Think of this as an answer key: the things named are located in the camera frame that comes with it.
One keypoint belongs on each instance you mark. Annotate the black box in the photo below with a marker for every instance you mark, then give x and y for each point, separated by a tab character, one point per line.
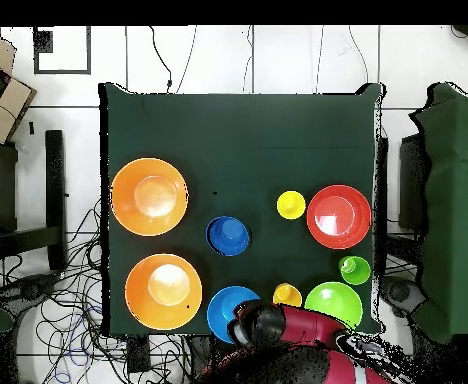
412	184

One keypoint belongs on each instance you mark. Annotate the light blue plastic bowl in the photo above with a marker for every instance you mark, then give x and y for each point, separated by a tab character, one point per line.
220	312

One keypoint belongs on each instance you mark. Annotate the black power adapter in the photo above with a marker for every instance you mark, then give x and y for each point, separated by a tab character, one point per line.
138	354

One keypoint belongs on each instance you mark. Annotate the yellow plastic cup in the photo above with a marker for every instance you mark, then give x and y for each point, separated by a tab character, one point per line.
291	204
286	295

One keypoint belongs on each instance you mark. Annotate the black stand frame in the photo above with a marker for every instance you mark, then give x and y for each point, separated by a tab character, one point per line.
54	180

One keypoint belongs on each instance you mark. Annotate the dark blue plastic bowl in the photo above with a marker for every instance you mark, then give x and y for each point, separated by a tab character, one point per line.
228	236

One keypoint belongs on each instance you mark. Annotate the green plastic cup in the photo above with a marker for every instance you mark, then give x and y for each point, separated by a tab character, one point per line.
354	270

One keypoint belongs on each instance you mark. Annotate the black equipment base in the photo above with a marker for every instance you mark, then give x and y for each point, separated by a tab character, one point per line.
400	294
30	290

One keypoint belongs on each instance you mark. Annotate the dark green tablecloth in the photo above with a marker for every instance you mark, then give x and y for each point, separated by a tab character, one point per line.
238	140

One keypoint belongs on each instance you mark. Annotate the orange plastic bowl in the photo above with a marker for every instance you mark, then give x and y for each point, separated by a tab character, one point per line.
149	196
154	304

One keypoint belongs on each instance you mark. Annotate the green plastic bowl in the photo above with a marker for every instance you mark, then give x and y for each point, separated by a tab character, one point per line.
333	300

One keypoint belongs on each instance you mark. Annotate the red plastic bowl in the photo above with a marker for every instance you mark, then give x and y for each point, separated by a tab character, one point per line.
338	216

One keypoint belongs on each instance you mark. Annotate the black square floor frame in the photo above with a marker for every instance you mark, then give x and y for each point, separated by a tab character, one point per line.
36	52

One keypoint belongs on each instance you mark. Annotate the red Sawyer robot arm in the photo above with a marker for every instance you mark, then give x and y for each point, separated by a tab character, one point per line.
298	348

